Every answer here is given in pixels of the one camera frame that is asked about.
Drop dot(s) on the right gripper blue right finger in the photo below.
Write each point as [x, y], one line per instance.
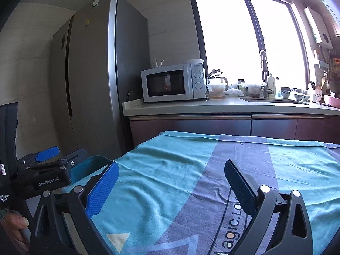
[244, 187]

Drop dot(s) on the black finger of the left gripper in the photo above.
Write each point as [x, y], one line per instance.
[47, 154]

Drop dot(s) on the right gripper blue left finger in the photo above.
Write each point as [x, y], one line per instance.
[100, 187]

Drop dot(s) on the teal trash bin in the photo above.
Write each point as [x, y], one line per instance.
[87, 167]

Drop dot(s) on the dark kitchen counter cabinets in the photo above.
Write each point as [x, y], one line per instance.
[245, 116]

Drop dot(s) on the kitchen faucet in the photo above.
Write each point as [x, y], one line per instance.
[265, 71]

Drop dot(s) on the person's left hand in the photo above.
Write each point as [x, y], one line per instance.
[14, 223]

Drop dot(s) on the blue grey patterned tablecloth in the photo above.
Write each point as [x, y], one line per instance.
[172, 196]

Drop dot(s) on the white soap bottle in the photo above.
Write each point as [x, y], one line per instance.
[271, 86]

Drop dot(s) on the glass jar on counter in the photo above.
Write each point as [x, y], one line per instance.
[241, 85]

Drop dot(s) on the silver grey refrigerator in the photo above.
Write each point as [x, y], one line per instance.
[96, 59]

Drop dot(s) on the white microwave oven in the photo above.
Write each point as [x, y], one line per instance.
[174, 83]

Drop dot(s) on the pink bowl on counter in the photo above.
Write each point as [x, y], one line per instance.
[332, 101]

